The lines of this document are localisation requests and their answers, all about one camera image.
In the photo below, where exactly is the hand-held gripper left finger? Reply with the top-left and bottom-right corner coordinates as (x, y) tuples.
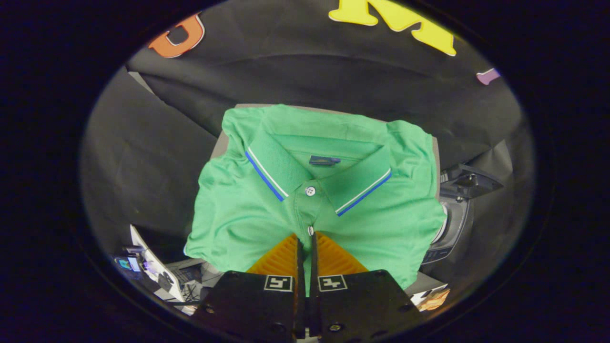
(192, 233), (306, 340)

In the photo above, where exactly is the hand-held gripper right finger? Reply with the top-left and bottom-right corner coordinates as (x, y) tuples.
(307, 232), (426, 343)

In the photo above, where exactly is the green polo shirt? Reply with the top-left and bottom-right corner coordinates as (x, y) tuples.
(183, 104), (447, 297)

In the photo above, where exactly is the grey washing machine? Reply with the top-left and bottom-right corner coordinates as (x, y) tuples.
(421, 198), (475, 266)

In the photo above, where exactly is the orange and white object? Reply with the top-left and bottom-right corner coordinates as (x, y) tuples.
(411, 284), (451, 312)

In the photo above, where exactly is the white panel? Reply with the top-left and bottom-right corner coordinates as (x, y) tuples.
(129, 224), (184, 302)

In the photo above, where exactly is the small device with lit screen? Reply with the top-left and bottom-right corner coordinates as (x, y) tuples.
(113, 245), (146, 277)

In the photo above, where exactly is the beige cabinet with black sides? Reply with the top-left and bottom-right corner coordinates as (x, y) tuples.
(210, 102), (441, 201)

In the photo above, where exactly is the black backdrop cloth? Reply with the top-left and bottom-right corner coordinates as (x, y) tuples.
(79, 0), (537, 305)

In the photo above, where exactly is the black cable bundle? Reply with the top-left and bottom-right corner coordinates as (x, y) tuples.
(164, 274), (213, 309)

